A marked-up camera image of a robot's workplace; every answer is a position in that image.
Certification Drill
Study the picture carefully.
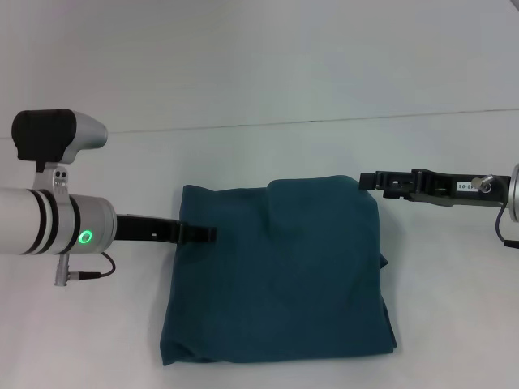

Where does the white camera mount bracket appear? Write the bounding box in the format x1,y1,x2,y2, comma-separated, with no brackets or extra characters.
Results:
31,161,72,208

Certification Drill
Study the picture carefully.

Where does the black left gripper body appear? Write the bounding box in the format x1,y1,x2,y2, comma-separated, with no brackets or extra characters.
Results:
114,213,187,245

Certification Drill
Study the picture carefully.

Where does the black cable loop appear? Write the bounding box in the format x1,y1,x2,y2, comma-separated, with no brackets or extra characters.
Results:
495,203,519,250

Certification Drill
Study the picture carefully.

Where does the teal t-shirt with FREE print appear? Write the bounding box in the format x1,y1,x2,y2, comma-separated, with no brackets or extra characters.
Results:
158,174,397,368

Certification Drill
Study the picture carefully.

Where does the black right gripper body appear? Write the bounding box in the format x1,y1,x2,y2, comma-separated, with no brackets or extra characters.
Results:
408,167,513,209

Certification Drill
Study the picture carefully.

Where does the dark red cable loop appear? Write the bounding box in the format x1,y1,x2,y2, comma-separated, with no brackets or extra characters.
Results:
98,251,117,278

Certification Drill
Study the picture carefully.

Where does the silver straight cable connector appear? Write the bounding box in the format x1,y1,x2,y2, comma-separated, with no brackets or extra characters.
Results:
54,254,71,289

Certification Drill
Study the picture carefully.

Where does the silver angled cable connector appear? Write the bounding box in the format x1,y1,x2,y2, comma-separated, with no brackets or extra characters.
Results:
470,174,494,193

